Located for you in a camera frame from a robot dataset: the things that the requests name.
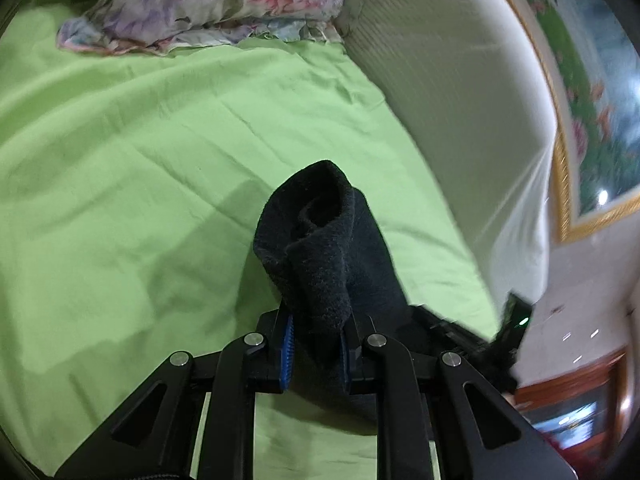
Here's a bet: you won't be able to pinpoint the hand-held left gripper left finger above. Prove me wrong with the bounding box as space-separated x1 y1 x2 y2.
52 309 296 480

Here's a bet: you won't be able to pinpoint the beige padded headboard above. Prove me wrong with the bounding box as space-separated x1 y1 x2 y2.
334 0 557 313

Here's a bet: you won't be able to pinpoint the green bed sheet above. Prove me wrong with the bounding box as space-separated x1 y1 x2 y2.
0 0 507 480

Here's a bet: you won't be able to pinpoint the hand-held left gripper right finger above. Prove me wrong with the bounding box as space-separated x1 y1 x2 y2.
339 312 576 480

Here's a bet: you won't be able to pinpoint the black pants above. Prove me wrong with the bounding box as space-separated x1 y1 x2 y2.
252 160 418 437

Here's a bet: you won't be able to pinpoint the wooden cabinet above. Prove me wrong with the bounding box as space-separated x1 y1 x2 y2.
514 345 632 457

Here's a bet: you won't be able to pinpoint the gold framed flower painting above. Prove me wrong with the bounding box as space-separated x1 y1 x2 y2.
475 0 640 246

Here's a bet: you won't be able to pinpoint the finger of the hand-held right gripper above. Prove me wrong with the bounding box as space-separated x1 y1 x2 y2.
411 304 501 363

